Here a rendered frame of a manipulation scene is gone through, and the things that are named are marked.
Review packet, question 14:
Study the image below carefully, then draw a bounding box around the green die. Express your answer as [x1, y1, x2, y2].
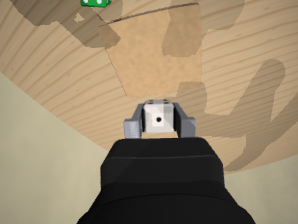
[80, 0, 111, 8]

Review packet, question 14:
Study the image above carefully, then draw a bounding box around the white die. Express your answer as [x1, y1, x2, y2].
[143, 99, 174, 133]

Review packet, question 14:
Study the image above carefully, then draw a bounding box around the tan square mat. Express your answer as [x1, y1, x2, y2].
[97, 4, 201, 99]

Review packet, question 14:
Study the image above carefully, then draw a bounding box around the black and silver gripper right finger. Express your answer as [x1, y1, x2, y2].
[172, 102, 196, 138]

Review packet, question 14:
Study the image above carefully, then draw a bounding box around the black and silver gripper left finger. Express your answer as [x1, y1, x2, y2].
[123, 103, 145, 139]

